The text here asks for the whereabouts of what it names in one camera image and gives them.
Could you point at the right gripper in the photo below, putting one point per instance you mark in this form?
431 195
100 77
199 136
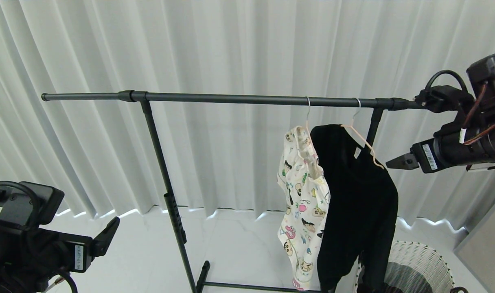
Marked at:
467 142

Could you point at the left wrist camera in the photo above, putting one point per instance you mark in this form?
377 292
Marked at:
40 199

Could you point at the black garment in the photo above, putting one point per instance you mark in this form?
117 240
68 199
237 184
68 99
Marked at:
357 211

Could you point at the white laundry basket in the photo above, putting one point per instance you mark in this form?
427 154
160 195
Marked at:
422 268

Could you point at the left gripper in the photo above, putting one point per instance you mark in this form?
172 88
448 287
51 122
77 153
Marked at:
44 252

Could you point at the cream printed garment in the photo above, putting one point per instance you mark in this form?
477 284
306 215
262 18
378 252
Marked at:
304 203

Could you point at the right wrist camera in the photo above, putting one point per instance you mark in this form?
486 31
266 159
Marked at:
447 99

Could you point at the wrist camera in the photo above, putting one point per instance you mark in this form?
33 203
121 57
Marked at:
40 199
447 99

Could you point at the pink clothes hanger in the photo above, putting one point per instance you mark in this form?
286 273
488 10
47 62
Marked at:
365 142
308 110

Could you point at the black clothes rack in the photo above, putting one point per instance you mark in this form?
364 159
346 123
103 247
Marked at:
231 98

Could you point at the white curtain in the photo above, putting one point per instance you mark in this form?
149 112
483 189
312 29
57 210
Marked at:
190 40

